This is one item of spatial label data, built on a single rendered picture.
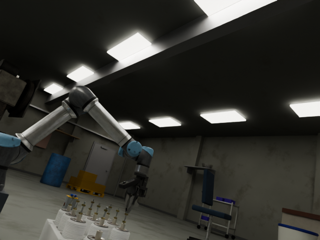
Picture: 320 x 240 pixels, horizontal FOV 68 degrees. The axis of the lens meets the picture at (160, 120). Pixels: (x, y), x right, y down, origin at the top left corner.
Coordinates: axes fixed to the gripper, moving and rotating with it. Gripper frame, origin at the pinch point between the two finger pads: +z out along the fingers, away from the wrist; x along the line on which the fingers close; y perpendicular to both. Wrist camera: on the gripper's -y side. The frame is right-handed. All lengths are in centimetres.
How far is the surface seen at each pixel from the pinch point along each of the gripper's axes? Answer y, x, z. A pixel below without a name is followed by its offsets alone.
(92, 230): -15.3, 1.9, 12.2
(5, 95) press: 27, 649, -158
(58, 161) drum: 202, 574, -33
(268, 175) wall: 650, 165, -165
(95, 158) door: 513, 908, -107
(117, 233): -3.5, -2.4, 11.3
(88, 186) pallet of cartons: 342, 602, 13
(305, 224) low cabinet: 378, 2, -36
